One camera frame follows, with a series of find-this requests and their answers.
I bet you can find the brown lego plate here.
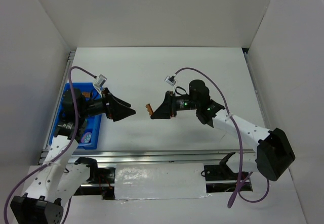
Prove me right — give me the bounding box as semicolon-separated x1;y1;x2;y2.
82;92;93;99
145;104;154;116

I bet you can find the purple oval lego with print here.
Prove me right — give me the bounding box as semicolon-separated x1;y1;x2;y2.
81;132;92;144

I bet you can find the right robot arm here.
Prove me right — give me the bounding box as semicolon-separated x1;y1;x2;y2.
146;79;296;182

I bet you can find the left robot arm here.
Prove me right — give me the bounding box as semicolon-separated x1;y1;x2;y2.
10;87;136;223

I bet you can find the white foil panel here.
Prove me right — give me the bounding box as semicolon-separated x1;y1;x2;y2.
114;163;207;200

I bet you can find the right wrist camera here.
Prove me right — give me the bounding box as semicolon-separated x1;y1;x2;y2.
165;75;177;86

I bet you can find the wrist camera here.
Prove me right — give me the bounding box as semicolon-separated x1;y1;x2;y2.
165;75;177;86
93;74;107;92

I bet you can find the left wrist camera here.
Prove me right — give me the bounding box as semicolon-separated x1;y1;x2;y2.
93;74;107;92

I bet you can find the aluminium frame rail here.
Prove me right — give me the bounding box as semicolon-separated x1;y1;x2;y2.
39;150;254;165

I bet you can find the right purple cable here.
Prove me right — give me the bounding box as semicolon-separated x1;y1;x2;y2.
173;68;270;208

